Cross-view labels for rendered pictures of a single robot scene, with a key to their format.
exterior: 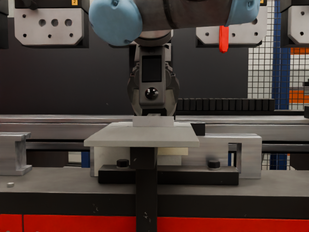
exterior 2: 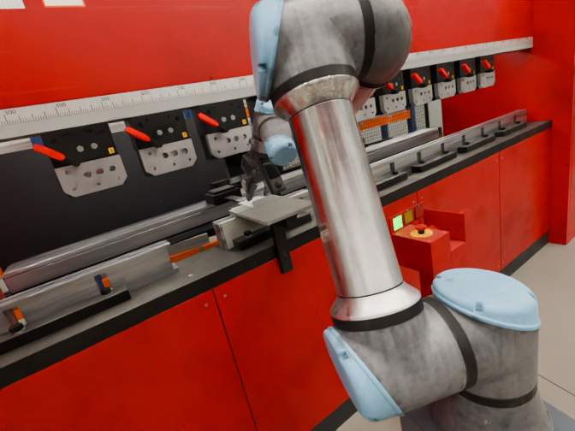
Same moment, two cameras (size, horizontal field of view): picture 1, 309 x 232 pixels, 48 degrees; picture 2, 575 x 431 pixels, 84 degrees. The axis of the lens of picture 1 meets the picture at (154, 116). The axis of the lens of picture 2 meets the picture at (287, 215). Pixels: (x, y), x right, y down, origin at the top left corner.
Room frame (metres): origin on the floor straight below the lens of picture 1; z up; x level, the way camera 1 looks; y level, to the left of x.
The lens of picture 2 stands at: (-0.18, 0.51, 1.25)
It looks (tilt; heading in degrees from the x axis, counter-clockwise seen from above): 17 degrees down; 327
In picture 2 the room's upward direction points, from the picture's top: 13 degrees counter-clockwise
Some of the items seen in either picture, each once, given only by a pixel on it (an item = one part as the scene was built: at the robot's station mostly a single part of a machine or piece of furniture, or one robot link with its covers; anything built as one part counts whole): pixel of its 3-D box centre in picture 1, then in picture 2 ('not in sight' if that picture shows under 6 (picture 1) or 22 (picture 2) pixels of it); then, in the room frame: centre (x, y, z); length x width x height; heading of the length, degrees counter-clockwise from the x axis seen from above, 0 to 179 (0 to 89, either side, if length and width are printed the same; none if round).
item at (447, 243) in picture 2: not in sight; (427, 235); (0.44, -0.46, 0.75); 0.20 x 0.16 x 0.18; 87
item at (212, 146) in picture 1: (174, 154); (267, 217); (0.81, -0.05, 0.92); 0.39 x 0.06 x 0.10; 87
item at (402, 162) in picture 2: not in sight; (452, 144); (0.76, -1.25, 0.92); 1.68 x 0.06 x 0.10; 87
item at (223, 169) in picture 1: (168, 174); (274, 229); (0.76, -0.03, 0.89); 0.30 x 0.05 x 0.03; 87
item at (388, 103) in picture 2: not in sight; (386, 93); (0.78, -0.77, 1.26); 0.15 x 0.09 x 0.17; 87
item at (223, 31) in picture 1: (223, 29); not in sight; (0.74, -0.14, 1.20); 0.04 x 0.02 x 0.10; 177
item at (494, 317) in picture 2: not in sight; (478, 325); (0.00, 0.14, 0.94); 0.13 x 0.12 x 0.14; 65
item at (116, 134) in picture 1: (146, 132); (270, 208); (0.67, 0.01, 1.00); 0.26 x 0.18 x 0.01; 177
